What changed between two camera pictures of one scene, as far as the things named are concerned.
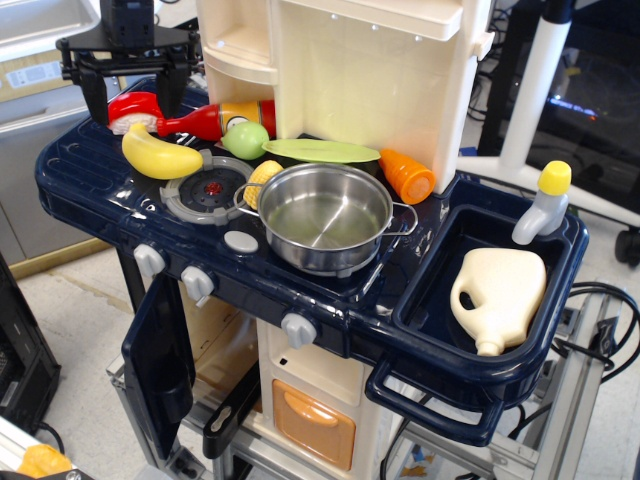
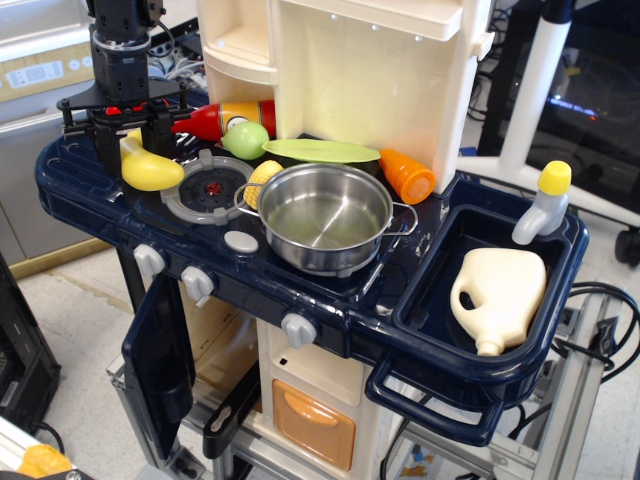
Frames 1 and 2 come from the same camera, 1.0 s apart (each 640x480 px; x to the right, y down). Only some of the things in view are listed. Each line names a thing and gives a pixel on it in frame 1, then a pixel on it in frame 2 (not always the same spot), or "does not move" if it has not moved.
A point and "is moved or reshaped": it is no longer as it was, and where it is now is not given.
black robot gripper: [129, 40] to [120, 100]
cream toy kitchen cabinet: [395, 74] does not move
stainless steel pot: [326, 219] does not move
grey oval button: [241, 240] does not move
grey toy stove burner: [212, 195] does not move
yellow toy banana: [159, 160] is moved or reshaped
